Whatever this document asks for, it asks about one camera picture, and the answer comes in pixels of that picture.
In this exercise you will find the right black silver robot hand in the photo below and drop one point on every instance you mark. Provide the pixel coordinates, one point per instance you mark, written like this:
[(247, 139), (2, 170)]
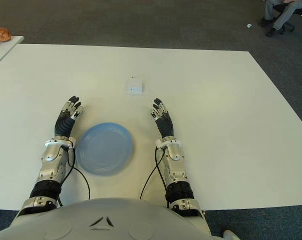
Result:
[(165, 125)]

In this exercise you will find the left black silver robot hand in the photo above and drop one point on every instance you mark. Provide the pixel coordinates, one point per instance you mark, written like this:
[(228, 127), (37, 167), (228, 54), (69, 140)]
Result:
[(63, 125)]

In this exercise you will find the white charger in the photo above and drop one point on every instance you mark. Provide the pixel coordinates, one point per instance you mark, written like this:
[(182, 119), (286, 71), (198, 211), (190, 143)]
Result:
[(135, 86)]

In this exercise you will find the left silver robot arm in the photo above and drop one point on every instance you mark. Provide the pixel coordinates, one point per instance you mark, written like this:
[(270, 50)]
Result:
[(50, 160)]

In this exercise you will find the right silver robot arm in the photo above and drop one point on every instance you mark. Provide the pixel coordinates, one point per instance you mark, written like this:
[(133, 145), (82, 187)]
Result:
[(175, 160)]

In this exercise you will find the blue round plate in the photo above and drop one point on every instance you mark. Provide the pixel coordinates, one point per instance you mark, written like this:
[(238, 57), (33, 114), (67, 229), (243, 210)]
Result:
[(105, 148)]

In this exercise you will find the white side table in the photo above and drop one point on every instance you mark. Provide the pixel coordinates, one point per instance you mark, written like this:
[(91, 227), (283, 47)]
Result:
[(3, 50)]

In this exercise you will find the grey robot torso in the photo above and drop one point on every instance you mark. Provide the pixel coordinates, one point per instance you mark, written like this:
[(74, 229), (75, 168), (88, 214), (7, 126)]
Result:
[(103, 220)]

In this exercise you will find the bread roll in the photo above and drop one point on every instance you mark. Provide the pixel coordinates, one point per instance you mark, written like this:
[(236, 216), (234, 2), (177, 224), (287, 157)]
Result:
[(1, 34)]

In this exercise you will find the white robot foot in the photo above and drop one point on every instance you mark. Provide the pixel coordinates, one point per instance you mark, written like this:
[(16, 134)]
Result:
[(229, 235)]

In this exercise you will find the seated person grey trousers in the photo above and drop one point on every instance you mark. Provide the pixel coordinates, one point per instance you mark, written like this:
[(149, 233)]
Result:
[(282, 17)]

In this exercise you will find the black office chair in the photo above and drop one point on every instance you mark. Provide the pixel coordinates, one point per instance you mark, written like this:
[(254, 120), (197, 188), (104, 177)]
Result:
[(289, 26)]

